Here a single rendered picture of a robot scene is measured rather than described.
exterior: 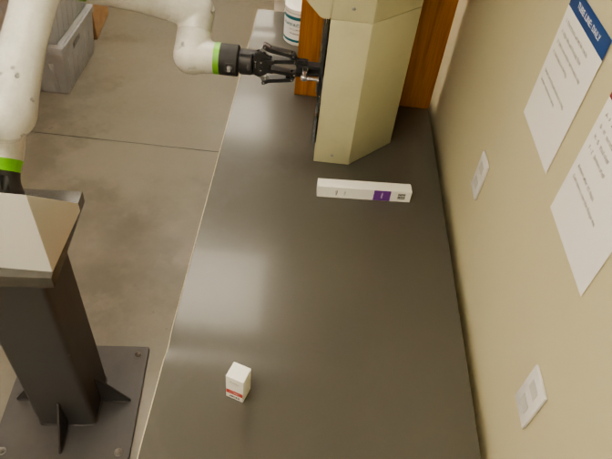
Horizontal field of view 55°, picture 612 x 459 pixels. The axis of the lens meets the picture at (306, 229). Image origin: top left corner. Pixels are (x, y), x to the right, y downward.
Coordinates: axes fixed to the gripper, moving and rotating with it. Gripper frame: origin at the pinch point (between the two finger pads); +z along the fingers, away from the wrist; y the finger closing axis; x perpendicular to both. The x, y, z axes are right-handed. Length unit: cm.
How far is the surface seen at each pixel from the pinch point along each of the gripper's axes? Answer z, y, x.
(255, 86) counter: -18.5, -26.0, 28.6
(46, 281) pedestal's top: -59, -28, -67
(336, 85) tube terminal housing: 8.5, 2.1, -10.9
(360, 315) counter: 19, -26, -69
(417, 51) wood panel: 35.8, -4.3, 26.1
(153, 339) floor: -53, -120, -22
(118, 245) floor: -81, -120, 27
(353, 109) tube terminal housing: 14.5, -5.4, -10.9
